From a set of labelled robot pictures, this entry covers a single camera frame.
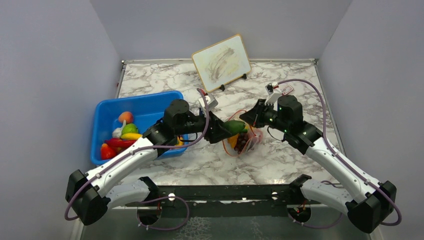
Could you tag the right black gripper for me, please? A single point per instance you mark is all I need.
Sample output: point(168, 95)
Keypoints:
point(254, 116)

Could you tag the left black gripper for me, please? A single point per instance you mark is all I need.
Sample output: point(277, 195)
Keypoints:
point(217, 131)

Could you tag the peach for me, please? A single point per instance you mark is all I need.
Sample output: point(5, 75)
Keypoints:
point(257, 136)
point(126, 117)

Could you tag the dark green avocado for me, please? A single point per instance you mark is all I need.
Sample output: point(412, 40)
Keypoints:
point(234, 126)

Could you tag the orange nugget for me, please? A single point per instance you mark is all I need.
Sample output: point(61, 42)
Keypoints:
point(232, 141)

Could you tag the purple grapes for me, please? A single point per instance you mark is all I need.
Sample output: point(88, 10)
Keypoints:
point(244, 143)

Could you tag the clear zip top bag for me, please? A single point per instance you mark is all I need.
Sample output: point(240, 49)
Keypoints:
point(231, 152)

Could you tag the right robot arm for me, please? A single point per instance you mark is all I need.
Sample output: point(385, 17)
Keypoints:
point(365, 200)

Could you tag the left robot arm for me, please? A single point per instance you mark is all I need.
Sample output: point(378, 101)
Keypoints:
point(86, 193)

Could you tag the small red card box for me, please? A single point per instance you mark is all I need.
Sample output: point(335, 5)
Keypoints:
point(287, 90)

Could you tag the blue plastic bin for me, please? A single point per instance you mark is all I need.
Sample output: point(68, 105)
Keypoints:
point(146, 110)

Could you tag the light green vegetable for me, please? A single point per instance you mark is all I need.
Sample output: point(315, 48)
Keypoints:
point(130, 128)

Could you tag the single yellow banana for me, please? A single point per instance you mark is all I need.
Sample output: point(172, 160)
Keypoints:
point(131, 136)

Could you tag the white garlic bulb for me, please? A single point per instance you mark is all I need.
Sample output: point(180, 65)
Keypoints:
point(117, 133)

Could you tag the red chili pepper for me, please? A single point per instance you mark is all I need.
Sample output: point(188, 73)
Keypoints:
point(119, 143)

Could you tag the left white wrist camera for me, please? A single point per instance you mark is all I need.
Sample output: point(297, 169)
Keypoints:
point(208, 101)

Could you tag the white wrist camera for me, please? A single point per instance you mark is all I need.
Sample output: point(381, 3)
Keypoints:
point(208, 101)
point(274, 92)

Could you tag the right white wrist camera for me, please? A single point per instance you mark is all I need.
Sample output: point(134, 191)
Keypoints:
point(274, 92)

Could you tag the whiteboard with yellow frame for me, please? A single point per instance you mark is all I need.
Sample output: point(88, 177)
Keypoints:
point(222, 63)

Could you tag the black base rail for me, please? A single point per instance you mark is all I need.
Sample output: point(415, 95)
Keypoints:
point(208, 201)

